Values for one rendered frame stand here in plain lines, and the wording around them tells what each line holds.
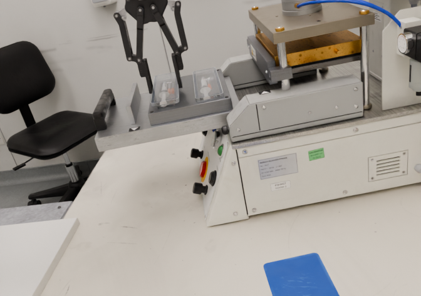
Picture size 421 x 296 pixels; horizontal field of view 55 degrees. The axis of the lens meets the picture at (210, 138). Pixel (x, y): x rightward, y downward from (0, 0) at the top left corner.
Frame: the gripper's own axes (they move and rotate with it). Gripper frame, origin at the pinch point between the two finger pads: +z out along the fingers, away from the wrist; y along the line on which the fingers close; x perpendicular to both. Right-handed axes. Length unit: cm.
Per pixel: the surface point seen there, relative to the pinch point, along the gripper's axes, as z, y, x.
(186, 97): 4.2, -4.1, 5.2
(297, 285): 28.5, -16.9, 35.7
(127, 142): 9.0, 8.8, 10.9
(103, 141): 7.7, 13.2, 10.9
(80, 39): 16, 56, -157
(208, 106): 5.0, -8.3, 10.0
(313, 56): -1.1, -29.2, 10.3
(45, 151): 57, 75, -102
